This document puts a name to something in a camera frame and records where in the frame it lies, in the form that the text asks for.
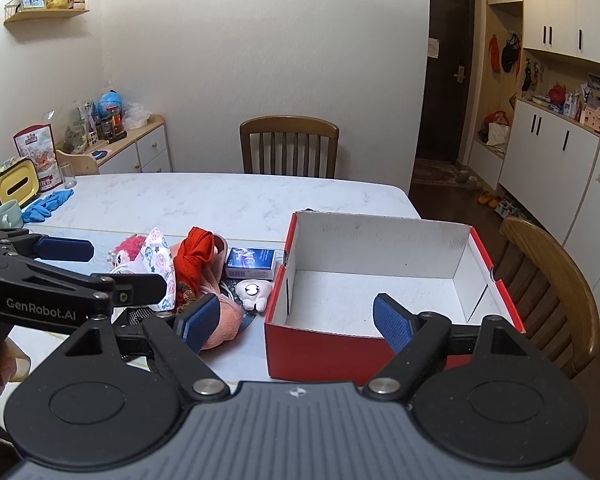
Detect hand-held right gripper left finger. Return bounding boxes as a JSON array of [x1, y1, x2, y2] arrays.
[[60, 294, 231, 402]]

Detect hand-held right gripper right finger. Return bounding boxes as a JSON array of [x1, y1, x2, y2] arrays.
[[362, 294, 535, 402]]

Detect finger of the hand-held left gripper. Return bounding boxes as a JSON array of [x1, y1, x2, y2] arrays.
[[22, 259, 169, 307], [0, 227, 95, 263]]

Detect black mesh pouch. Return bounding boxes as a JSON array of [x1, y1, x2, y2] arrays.
[[114, 306, 157, 328]]

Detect pink pig plush toy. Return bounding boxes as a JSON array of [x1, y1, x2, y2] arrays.
[[195, 240, 246, 351]]

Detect white floral patterned cloth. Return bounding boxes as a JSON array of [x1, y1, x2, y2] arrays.
[[140, 227, 177, 312]]

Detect white tooth-shaped toy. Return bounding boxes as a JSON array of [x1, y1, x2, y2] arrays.
[[235, 278, 271, 314]]

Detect red cloth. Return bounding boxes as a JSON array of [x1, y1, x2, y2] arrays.
[[172, 226, 229, 307]]

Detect blue card box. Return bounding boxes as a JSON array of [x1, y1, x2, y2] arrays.
[[224, 246, 277, 281]]

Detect red cardboard shoe box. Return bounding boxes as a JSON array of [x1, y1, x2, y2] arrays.
[[264, 211, 527, 387]]

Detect blue rubber gloves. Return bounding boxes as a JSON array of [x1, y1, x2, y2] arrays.
[[21, 188, 75, 224]]

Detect printed table mat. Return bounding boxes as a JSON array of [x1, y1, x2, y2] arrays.
[[0, 224, 292, 397]]

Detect pale green mug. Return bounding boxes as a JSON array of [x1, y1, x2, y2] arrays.
[[0, 200, 25, 230]]

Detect clear glass cup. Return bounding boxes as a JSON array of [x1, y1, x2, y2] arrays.
[[57, 161, 77, 191]]

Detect dark and yellow tissue box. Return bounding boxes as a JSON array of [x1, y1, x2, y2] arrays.
[[0, 156, 41, 214]]

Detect red snack bag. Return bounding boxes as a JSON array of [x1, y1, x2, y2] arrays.
[[13, 122, 64, 194]]

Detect dark jars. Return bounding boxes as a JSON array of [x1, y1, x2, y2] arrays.
[[99, 114, 129, 141]]

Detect white wooden sideboard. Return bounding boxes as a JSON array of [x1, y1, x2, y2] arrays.
[[55, 114, 174, 176]]

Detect clear plastic bag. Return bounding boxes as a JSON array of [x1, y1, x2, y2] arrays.
[[122, 102, 154, 129]]

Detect blue round toy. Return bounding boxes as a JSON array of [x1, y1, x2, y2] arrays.
[[96, 90, 125, 117]]

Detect patterned door mat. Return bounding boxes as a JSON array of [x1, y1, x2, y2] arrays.
[[412, 157, 464, 186]]

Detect pile of shoes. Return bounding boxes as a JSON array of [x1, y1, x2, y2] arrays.
[[495, 197, 526, 219]]

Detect curved-backed wooden chair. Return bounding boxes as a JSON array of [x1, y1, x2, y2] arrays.
[[494, 216, 600, 380]]

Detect white bag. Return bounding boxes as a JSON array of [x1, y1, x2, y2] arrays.
[[477, 123, 511, 149]]

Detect straight-backed wooden chair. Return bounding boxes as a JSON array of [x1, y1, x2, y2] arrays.
[[239, 115, 340, 180]]

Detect dark entrance door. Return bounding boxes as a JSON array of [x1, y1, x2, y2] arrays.
[[414, 0, 481, 166]]

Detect white cabinet unit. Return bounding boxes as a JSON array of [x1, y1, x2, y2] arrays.
[[469, 0, 600, 313]]

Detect light wooden frame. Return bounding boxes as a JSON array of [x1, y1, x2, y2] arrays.
[[55, 149, 102, 176]]

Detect wooden wall shelf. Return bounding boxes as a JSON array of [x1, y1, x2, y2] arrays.
[[3, 0, 91, 24]]

